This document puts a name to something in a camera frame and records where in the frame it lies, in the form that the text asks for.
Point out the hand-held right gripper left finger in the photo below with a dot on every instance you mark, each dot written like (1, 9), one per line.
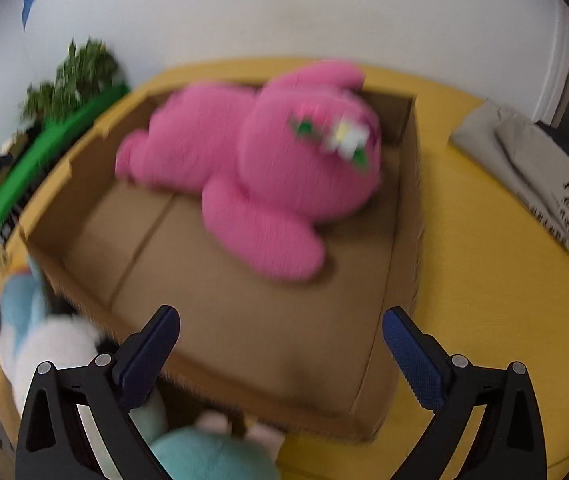
(148, 356)

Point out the yellow wooden desktop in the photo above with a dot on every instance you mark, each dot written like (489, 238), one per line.
(494, 310)

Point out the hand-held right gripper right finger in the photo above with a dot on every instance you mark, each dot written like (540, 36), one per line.
(415, 361)

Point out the blue plush toy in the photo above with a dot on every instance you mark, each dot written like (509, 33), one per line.
(22, 300)

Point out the green covered bench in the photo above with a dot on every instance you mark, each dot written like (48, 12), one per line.
(29, 160)

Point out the teal and pink plush toy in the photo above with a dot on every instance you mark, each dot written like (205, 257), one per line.
(204, 452)

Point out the white plush toy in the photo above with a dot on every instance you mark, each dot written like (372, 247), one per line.
(52, 345)

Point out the brown cardboard box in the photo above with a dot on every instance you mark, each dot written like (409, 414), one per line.
(244, 325)

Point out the large green potted plant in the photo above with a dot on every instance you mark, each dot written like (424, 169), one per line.
(77, 77)

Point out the grey cloth bag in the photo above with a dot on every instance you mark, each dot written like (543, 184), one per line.
(524, 160)

